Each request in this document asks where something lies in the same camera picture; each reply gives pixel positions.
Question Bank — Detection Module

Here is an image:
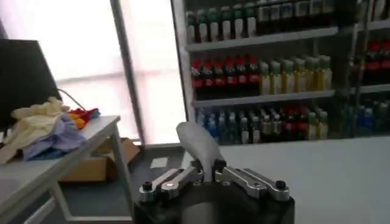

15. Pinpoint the white paper sheet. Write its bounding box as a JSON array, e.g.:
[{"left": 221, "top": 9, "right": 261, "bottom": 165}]
[{"left": 149, "top": 156, "right": 169, "bottom": 169}]

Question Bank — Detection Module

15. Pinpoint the red and orange cloth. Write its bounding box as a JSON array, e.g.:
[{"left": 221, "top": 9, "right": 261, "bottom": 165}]
[{"left": 67, "top": 107, "right": 102, "bottom": 130}]

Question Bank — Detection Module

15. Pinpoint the grey window post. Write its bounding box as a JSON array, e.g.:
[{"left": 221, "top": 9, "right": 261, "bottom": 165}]
[{"left": 109, "top": 0, "right": 147, "bottom": 145}]

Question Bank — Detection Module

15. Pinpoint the cream cloth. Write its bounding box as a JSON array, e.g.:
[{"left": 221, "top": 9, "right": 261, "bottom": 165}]
[{"left": 0, "top": 96, "right": 71, "bottom": 166}]

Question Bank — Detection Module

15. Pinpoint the brown cardboard box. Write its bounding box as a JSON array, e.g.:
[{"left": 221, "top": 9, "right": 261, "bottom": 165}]
[{"left": 58, "top": 137, "right": 141, "bottom": 183}]

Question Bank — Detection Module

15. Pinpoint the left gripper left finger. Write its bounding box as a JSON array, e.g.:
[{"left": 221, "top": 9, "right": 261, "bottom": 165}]
[{"left": 138, "top": 159, "right": 205, "bottom": 204}]

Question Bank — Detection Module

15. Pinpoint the thin cable on side table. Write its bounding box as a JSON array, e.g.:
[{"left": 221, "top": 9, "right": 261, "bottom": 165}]
[{"left": 57, "top": 88, "right": 87, "bottom": 111}]

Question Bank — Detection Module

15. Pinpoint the purple cloth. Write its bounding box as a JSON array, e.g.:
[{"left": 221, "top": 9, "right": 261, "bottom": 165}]
[{"left": 22, "top": 113, "right": 88, "bottom": 162}]

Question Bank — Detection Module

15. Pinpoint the white side table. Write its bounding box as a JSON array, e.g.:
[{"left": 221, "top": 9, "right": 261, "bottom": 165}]
[{"left": 0, "top": 114, "right": 135, "bottom": 224}]

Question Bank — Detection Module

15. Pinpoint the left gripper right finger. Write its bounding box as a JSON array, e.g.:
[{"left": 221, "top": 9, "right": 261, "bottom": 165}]
[{"left": 213, "top": 158, "right": 292, "bottom": 202}]

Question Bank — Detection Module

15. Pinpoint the black monitor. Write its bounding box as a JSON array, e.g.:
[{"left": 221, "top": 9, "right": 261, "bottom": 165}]
[{"left": 0, "top": 38, "right": 63, "bottom": 132}]

